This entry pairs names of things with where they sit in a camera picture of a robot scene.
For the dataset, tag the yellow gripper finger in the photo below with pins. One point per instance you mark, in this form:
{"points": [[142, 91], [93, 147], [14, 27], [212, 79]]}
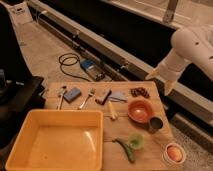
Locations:
{"points": [[168, 87], [153, 73]]}

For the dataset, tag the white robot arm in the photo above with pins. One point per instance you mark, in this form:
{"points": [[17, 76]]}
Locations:
{"points": [[190, 45]]}

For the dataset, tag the yellow plastic tray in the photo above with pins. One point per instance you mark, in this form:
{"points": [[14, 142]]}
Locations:
{"points": [[58, 140]]}

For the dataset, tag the dark grape bunch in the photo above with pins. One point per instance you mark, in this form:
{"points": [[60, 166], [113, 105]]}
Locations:
{"points": [[140, 91]]}

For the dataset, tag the small metal cup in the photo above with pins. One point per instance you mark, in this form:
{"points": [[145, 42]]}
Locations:
{"points": [[155, 124]]}

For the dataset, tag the blue flat tool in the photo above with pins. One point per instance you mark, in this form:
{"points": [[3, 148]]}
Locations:
{"points": [[117, 97]]}

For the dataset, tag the wooden board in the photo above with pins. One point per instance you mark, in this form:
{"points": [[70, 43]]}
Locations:
{"points": [[150, 158]]}

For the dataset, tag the dark brown block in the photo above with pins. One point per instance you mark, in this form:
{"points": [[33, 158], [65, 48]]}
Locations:
{"points": [[102, 99]]}

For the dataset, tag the yellow corn piece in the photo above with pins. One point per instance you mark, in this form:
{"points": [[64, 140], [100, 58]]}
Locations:
{"points": [[113, 113]]}

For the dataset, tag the blue power device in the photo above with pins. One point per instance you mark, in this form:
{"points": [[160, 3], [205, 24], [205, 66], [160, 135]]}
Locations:
{"points": [[93, 70]]}

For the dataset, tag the metal fork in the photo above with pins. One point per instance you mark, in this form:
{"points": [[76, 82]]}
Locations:
{"points": [[90, 94]]}

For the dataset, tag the green plastic cup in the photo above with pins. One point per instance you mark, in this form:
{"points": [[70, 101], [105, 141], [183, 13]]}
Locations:
{"points": [[136, 141]]}

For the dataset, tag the white bowl with orange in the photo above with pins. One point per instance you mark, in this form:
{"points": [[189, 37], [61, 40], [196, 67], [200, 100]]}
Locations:
{"points": [[174, 154]]}

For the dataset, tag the green vegetable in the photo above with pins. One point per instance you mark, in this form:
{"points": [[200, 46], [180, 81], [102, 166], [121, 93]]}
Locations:
{"points": [[126, 148]]}

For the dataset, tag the blue sponge block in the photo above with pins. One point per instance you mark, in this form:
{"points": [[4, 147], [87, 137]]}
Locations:
{"points": [[72, 94]]}

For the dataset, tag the black side stand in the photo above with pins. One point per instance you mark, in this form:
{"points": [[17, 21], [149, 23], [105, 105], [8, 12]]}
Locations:
{"points": [[14, 111]]}

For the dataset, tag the white box on floor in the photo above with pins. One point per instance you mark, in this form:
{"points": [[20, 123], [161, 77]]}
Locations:
{"points": [[20, 14]]}

